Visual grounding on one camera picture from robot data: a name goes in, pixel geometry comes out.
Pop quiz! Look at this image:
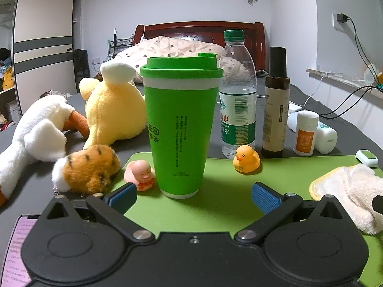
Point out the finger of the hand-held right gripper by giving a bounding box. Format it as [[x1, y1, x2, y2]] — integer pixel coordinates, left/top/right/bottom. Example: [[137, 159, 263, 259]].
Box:
[[371, 195, 383, 214]]

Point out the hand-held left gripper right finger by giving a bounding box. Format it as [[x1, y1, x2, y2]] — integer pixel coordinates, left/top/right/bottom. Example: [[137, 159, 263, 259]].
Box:
[[235, 182, 350, 243]]

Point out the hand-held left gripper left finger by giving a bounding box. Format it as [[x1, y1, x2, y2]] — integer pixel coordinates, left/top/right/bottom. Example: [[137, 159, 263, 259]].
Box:
[[40, 182, 154, 243]]

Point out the white cloth with yellow edge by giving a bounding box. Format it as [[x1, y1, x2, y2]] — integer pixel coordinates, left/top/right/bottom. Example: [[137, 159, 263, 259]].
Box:
[[309, 164, 383, 235]]

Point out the green cup with lid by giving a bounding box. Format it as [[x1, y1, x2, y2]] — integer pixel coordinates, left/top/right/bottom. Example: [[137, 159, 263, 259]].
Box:
[[140, 53, 224, 199]]

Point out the pink rubber duck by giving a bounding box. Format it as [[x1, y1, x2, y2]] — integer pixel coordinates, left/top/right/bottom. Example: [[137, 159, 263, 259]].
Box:
[[124, 159, 156, 192]]

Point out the green desk mat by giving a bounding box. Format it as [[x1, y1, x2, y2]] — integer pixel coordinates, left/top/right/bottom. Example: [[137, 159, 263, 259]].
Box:
[[109, 152, 383, 287]]

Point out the yellow rubber duck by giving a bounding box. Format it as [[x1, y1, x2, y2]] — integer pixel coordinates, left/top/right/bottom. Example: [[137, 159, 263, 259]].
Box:
[[233, 145, 261, 174]]

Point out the small white and green device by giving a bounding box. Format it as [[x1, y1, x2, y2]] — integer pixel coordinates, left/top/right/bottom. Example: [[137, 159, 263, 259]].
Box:
[[355, 149, 379, 168]]

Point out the white pill bottle orange label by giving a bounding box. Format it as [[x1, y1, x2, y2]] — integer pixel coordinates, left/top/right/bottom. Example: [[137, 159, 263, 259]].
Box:
[[293, 110, 319, 156]]

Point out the white squat plastic bottle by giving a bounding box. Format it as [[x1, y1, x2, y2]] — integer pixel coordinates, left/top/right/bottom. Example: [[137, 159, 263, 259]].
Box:
[[313, 121, 338, 154]]

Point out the large yellow plush toy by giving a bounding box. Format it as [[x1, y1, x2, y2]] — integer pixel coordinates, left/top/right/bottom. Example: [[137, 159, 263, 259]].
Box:
[[79, 62, 147, 150]]

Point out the brown spray bottle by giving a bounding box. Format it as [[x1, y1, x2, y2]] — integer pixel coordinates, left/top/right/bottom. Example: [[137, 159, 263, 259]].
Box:
[[261, 47, 291, 159]]

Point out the water bottle with green cap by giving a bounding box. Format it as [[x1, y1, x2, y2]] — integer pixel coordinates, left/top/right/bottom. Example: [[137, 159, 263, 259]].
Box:
[[218, 30, 258, 160]]

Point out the white goose plush toy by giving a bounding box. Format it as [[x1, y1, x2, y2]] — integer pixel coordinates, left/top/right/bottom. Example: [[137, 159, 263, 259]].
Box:
[[0, 94, 90, 208]]

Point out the smartphone with pink screen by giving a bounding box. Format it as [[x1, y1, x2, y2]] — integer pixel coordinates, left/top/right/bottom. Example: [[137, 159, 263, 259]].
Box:
[[0, 214, 41, 287]]

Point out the white plastic bag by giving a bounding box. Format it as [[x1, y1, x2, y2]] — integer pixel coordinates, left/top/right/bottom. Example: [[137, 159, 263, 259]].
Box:
[[363, 63, 378, 84]]

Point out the black suitcase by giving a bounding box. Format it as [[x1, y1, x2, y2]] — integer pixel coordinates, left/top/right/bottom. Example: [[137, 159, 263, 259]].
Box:
[[73, 49, 91, 80]]

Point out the cream patterned duvet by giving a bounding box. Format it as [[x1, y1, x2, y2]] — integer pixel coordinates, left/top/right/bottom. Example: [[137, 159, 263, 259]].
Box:
[[111, 36, 228, 84]]

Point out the yellow printed bag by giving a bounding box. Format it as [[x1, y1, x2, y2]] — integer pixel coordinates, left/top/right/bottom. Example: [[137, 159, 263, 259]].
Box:
[[1, 66, 15, 90]]

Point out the white and grey wardrobe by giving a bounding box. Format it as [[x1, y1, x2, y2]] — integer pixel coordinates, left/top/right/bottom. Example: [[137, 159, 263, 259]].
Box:
[[0, 0, 82, 120]]

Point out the red wooden headboard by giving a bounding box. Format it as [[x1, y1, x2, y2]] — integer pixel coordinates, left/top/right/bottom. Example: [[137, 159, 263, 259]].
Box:
[[132, 22, 267, 72]]

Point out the tiger plush keychain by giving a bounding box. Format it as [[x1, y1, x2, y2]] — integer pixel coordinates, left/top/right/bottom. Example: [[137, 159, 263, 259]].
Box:
[[51, 144, 122, 194]]

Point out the black wire rack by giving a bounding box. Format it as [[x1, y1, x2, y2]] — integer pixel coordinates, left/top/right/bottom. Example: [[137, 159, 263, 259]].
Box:
[[106, 28, 135, 62]]

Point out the black charger cable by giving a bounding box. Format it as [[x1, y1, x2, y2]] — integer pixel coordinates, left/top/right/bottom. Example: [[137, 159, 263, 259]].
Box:
[[317, 16, 383, 118]]

